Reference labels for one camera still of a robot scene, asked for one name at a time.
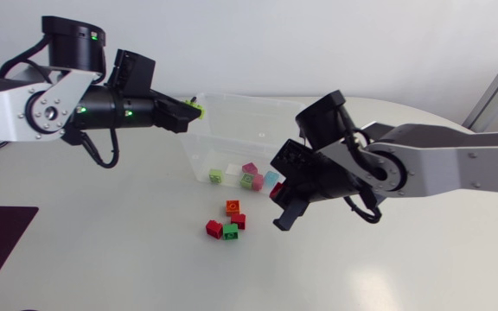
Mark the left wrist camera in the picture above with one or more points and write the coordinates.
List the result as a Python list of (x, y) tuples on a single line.
[(131, 73)]

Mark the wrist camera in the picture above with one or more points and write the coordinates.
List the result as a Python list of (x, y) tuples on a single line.
[(131, 73), (294, 159)]

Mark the red toy brick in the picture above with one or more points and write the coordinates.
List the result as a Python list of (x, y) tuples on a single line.
[(214, 229), (239, 220), (276, 190)]

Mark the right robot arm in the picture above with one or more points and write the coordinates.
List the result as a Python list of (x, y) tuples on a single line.
[(448, 160)]

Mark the clear plastic container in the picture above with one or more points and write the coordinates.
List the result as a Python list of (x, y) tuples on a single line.
[(236, 134)]

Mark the lime green toy brick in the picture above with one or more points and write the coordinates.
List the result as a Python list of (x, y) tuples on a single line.
[(200, 109)]

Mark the light blue toy brick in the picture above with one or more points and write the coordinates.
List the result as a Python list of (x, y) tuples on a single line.
[(271, 178)]

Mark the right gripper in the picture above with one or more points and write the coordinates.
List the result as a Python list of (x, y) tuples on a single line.
[(322, 186)]

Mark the magenta toy brick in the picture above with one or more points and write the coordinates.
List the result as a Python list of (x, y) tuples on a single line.
[(249, 168)]

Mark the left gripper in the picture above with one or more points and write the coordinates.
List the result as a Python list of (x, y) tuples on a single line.
[(162, 113)]

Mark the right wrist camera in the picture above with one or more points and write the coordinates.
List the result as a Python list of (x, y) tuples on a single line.
[(294, 159)]

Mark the pink toy brick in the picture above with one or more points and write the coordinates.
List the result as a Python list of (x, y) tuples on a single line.
[(258, 182)]

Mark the orange toy brick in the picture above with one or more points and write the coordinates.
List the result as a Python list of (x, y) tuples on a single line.
[(232, 208)]

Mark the white toy brick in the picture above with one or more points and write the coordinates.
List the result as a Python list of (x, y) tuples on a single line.
[(233, 169)]

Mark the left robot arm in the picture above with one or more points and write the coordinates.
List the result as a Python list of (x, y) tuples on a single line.
[(2, 108)]

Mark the light green toy brick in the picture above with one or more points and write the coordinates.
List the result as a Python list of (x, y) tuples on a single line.
[(215, 175)]

